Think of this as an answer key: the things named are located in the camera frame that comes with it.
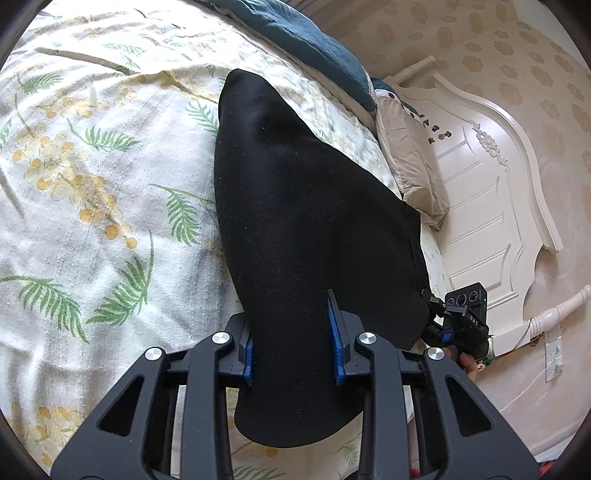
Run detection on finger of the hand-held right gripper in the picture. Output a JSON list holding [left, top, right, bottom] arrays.
[[420, 288, 448, 321], [422, 322, 452, 352]]

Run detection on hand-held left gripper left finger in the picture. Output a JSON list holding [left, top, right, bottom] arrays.
[[51, 311, 254, 480]]

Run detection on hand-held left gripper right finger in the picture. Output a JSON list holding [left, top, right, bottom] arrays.
[[327, 288, 541, 480]]

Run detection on black pants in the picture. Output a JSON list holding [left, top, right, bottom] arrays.
[[215, 68, 432, 448]]

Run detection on person's right hand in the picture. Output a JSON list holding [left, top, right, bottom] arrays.
[[455, 351, 481, 381]]

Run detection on white headboard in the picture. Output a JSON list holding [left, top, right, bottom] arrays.
[[383, 55, 591, 352]]

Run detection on beige pillow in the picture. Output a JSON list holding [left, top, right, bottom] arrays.
[[374, 90, 451, 229]]

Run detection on floral bed sheet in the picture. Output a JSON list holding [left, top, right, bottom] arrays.
[[0, 0, 455, 480]]

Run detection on dark blue pillow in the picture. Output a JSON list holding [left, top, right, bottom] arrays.
[[203, 0, 395, 112]]

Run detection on white wall socket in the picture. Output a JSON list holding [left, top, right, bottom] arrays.
[[545, 339, 565, 381]]

